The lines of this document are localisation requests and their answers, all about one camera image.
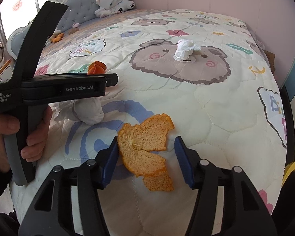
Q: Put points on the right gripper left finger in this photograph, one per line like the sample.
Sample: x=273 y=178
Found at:
x=50 y=212

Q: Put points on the small pink toy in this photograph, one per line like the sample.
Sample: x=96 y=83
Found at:
x=75 y=25

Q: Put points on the yellow rimmed black trash bin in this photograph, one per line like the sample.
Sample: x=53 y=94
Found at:
x=293 y=176

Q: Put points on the open cardboard box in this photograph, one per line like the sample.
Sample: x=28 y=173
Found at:
x=271 y=58

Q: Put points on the small orange plush toy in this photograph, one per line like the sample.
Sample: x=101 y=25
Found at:
x=56 y=38

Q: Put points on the orange peel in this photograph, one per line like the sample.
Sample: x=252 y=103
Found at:
x=96 y=68
x=137 y=146

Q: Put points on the cartoon bear quilt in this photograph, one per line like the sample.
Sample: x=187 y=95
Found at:
x=224 y=103

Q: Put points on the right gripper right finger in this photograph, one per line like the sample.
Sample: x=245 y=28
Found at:
x=244 y=211

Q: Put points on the white cloth bundle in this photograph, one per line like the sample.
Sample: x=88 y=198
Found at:
x=185 y=49
x=88 y=111

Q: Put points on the white bear plush toy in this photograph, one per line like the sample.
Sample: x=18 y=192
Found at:
x=110 y=7

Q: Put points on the small brown toy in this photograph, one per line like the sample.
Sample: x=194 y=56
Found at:
x=73 y=30

